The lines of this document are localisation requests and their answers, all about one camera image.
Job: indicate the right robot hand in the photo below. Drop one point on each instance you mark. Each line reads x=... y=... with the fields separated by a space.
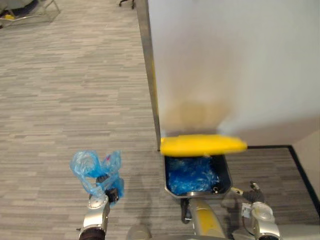
x=252 y=195

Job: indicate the blue plastic rubbish bag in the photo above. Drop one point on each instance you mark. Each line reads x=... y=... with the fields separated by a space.
x=86 y=166

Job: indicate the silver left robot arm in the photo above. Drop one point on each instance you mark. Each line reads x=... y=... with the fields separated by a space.
x=96 y=215

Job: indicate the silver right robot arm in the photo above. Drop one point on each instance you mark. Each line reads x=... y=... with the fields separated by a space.
x=260 y=220

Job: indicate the dark grey large trash can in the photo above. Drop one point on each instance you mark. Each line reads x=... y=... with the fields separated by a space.
x=226 y=175

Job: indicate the blue trash can liner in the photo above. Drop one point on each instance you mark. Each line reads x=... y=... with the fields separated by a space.
x=192 y=175

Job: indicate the yellow trash can lid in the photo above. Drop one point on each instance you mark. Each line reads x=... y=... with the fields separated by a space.
x=202 y=145

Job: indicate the frosted glass partition panel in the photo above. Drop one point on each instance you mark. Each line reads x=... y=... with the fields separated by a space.
x=225 y=62

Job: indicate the black office chair base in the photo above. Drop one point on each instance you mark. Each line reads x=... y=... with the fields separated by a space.
x=127 y=3

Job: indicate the small yellow object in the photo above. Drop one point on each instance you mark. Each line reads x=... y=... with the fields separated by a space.
x=8 y=17

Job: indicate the metal frame lounge chair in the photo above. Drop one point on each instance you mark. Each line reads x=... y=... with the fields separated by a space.
x=30 y=12

